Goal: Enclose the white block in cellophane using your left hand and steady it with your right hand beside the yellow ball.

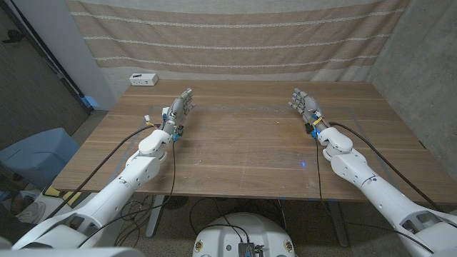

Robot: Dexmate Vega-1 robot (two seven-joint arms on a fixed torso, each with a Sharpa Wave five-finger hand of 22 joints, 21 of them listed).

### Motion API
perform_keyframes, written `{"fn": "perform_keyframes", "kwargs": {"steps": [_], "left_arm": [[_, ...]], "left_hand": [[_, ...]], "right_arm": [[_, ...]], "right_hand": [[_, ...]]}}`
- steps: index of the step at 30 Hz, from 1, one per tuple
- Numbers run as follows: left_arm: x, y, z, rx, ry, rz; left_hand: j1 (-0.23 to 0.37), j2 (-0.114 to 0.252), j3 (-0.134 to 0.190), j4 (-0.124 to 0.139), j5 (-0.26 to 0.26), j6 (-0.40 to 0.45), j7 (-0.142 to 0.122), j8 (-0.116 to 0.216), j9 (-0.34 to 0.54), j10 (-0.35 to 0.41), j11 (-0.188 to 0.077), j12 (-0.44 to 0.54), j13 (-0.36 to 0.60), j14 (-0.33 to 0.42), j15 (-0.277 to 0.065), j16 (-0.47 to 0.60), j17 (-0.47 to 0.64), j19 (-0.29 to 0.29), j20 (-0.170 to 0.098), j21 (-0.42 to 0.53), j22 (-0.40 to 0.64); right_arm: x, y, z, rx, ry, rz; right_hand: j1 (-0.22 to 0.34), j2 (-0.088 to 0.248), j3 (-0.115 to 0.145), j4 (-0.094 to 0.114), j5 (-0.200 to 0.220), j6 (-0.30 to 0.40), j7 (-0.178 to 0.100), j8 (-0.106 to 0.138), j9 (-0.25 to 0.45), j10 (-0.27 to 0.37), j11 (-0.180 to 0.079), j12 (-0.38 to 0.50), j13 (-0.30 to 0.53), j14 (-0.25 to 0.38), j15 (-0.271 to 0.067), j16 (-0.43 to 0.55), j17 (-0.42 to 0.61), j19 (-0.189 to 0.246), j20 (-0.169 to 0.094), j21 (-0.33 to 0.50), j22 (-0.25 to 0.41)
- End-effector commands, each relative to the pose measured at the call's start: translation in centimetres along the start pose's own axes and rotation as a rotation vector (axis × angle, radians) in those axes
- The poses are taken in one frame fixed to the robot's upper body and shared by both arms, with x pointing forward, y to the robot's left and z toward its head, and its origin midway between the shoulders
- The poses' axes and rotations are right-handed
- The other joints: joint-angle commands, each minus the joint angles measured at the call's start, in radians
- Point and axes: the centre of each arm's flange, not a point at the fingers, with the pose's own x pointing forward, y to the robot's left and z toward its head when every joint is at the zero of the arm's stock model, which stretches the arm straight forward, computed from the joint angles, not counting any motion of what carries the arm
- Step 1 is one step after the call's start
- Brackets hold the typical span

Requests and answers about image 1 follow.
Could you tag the small blue object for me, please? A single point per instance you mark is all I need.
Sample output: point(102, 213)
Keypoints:
point(91, 101)

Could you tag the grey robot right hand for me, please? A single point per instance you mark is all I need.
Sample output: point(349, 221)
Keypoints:
point(308, 107)

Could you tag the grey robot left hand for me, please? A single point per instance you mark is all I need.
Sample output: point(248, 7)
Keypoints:
point(176, 110)

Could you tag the black door frame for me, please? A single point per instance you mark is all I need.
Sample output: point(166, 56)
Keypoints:
point(46, 53)

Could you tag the grey table leg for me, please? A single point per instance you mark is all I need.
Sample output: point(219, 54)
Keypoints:
point(338, 221)
point(154, 217)

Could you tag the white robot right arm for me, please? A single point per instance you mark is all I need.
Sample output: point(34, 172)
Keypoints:
point(378, 196)

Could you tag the white robot torso base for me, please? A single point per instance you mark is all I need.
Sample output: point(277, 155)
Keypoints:
point(242, 232)

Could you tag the white power strip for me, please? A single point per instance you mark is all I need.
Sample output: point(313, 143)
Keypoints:
point(143, 79)

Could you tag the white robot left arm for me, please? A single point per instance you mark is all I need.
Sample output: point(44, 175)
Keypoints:
point(118, 189)

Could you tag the blue-grey upholstered seat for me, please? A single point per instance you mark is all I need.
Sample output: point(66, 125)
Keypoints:
point(39, 153)

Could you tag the beige striped backdrop cloth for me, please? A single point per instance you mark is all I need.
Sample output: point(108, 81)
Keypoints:
point(235, 43)

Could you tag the yellow floor item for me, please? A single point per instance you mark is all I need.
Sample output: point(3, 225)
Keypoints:
point(53, 192)

